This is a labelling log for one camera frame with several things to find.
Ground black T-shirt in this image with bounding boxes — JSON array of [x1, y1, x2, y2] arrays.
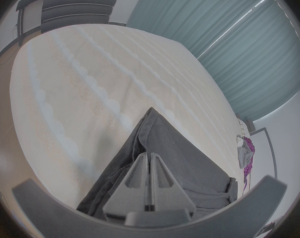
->
[[76, 107, 239, 219]]

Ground white printed pillow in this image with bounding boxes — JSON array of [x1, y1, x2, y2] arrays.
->
[[239, 119, 249, 136]]

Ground blue-green curtain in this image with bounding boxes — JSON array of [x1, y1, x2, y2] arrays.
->
[[197, 0, 300, 121], [126, 0, 269, 58]]

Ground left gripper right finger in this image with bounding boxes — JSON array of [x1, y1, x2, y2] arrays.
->
[[150, 153, 195, 216]]

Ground black dressing table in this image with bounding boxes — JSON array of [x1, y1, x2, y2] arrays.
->
[[16, 0, 117, 46]]

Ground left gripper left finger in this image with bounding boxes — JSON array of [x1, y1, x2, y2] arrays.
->
[[103, 153, 149, 220]]

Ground purple satin garment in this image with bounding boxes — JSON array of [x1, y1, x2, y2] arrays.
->
[[242, 137, 255, 195]]

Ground grey knit garment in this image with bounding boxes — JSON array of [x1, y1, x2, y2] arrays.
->
[[237, 143, 254, 168]]

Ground bed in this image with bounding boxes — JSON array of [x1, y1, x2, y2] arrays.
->
[[10, 24, 278, 218]]

